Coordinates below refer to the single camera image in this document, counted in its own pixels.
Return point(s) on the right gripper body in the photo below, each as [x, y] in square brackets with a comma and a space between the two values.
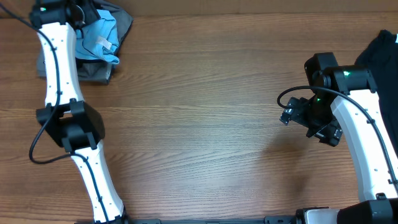
[321, 119]

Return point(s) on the light blue t-shirt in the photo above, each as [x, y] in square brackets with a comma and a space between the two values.
[99, 40]

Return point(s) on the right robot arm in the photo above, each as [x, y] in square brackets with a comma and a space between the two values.
[347, 96]

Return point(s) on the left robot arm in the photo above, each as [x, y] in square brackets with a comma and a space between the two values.
[71, 122]

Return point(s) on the black garment at right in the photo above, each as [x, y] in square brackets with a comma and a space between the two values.
[381, 58]

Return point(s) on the grey folded garment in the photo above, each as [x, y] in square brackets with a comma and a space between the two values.
[99, 71]

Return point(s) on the black folded garment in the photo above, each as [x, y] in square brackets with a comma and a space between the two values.
[87, 62]

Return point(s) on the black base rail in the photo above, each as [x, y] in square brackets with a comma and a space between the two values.
[278, 219]

